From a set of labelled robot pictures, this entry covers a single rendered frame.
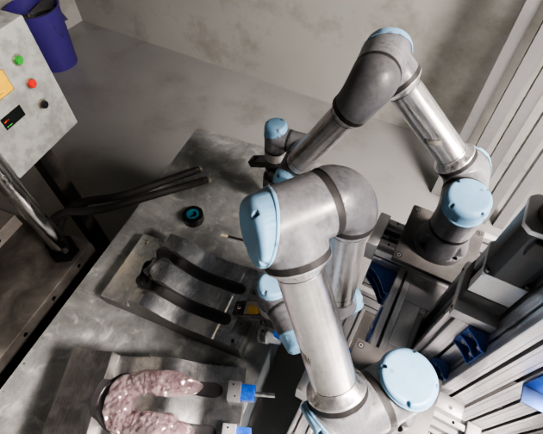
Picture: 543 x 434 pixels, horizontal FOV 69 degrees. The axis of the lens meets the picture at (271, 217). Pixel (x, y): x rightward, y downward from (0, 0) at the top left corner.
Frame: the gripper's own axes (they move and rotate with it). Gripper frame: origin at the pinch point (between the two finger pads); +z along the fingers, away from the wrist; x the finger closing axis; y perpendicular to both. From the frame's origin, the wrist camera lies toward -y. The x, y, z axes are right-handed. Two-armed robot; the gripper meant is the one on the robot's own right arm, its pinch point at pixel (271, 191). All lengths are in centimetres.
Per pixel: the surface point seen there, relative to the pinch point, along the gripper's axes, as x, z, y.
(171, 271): -51, -8, -4
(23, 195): -62, -29, -47
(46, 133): -40, -28, -65
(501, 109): 123, 15, 62
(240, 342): -55, -4, 27
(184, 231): -31.3, 4.8, -18.4
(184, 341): -63, 5, 10
